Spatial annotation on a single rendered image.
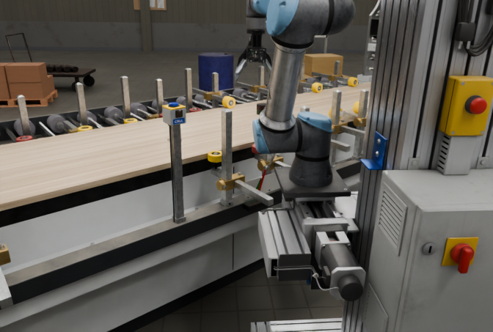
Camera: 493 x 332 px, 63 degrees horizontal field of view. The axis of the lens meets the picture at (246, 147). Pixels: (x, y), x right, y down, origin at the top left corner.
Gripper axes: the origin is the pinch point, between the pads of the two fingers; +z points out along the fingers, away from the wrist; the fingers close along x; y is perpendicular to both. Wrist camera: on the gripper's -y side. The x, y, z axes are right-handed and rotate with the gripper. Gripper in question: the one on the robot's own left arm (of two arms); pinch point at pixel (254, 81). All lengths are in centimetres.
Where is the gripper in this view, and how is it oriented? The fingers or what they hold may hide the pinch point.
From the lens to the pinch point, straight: 163.7
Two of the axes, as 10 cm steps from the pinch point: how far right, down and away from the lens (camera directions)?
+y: 0.8, 3.4, -9.4
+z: -0.2, 9.4, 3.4
